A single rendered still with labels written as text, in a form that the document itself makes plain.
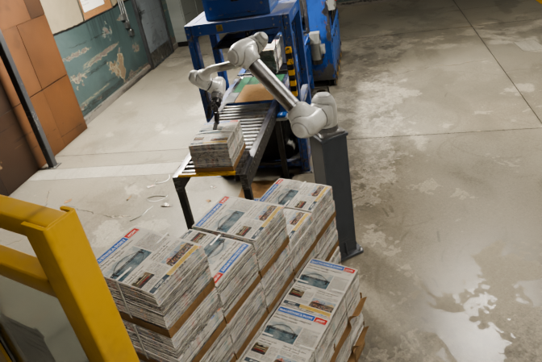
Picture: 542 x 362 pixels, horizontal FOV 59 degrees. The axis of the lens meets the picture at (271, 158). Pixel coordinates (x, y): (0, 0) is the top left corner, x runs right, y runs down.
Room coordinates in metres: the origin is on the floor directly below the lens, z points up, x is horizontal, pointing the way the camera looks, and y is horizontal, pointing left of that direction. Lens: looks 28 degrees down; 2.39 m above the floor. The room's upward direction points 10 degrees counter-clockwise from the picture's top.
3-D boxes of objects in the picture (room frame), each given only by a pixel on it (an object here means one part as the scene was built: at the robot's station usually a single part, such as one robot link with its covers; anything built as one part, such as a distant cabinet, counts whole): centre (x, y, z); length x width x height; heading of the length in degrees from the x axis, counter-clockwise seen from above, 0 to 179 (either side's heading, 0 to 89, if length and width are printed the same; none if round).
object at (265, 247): (1.97, 0.21, 0.95); 0.38 x 0.29 x 0.23; 55
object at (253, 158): (3.49, 0.03, 0.74); 1.34 x 0.05 x 0.12; 165
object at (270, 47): (5.09, -0.14, 0.93); 0.38 x 0.30 x 0.26; 165
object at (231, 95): (4.54, 0.01, 0.75); 0.70 x 0.65 x 0.10; 165
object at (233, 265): (1.73, 0.38, 0.95); 0.38 x 0.29 x 0.23; 55
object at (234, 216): (1.96, 0.21, 1.06); 0.37 x 0.29 x 0.01; 55
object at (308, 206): (2.08, 0.14, 0.42); 1.17 x 0.39 x 0.83; 146
